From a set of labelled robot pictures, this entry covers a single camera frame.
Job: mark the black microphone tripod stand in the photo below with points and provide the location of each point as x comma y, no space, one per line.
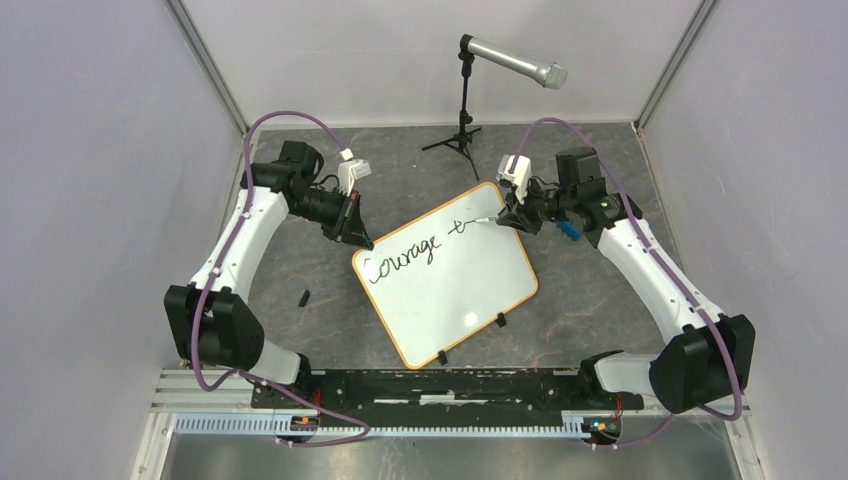
460,141

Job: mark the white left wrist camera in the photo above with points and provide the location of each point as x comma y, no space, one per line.
350,170

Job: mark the black marker cap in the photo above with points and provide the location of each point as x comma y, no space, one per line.
303,301

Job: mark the blue red toy brick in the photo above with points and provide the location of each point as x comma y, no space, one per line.
568,228

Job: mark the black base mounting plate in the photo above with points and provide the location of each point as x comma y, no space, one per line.
466,397

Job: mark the white slotted cable duct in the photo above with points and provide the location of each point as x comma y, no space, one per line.
283,425

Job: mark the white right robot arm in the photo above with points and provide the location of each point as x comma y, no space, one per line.
705,362

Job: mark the yellow framed whiteboard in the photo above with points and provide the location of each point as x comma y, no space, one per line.
440,278

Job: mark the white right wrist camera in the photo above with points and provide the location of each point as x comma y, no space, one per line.
514,172

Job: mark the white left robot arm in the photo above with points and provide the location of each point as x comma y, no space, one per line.
209,317

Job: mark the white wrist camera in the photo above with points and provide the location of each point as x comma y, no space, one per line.
350,170
514,172

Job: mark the silver microphone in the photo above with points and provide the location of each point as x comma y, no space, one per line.
549,75

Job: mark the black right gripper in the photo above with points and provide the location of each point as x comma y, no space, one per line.
508,216

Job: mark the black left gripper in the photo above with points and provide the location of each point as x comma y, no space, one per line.
358,234

